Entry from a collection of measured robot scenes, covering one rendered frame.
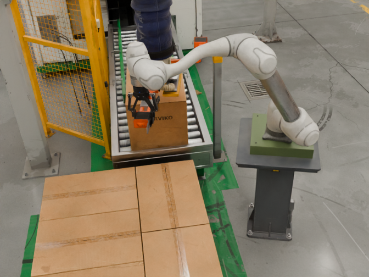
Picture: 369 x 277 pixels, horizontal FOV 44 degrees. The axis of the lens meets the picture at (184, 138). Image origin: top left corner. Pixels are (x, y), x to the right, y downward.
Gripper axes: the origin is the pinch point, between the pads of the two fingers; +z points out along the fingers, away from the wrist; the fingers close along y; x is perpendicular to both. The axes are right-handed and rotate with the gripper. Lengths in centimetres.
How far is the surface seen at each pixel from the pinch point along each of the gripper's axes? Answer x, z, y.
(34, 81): -148, 64, 126
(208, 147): -58, 64, -30
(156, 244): 26, 67, -5
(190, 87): -137, 62, -12
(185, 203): -7, 67, -18
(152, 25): -49, -29, 0
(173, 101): -59, 27, -8
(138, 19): -53, -31, 9
